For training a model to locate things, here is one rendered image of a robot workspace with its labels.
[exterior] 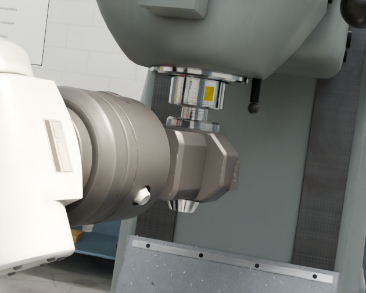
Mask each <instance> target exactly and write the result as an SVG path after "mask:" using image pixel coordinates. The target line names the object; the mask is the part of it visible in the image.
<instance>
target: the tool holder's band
mask: <svg viewBox="0 0 366 293"><path fill-rule="evenodd" d="M166 125H169V126H177V127H185V128H192V129H197V130H204V131H212V132H217V133H219V132H220V124H219V123H216V122H208V121H202V120H194V119H185V118H181V117H172V116H169V117H168V118H167V122H166Z"/></svg>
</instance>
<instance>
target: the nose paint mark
mask: <svg viewBox="0 0 366 293"><path fill-rule="evenodd" d="M213 94H214V87H209V86H206V90H205V95H204V101H213Z"/></svg>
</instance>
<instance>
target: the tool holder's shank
mask: <svg viewBox="0 0 366 293"><path fill-rule="evenodd" d="M177 106H183V108H182V113H181V117H182V118H185V119H194V120H202V121H206V120H207V116H208V110H213V109H209V108H200V107H195V106H186V105H177Z"/></svg>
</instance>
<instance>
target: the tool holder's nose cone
mask: <svg viewBox="0 0 366 293"><path fill-rule="evenodd" d="M167 203H168V205H169V208H170V209H171V210H174V211H178V212H187V213H192V212H194V211H195V210H196V209H197V207H198V206H199V204H200V203H199V202H194V201H185V200H180V199H179V200H173V201H167Z"/></svg>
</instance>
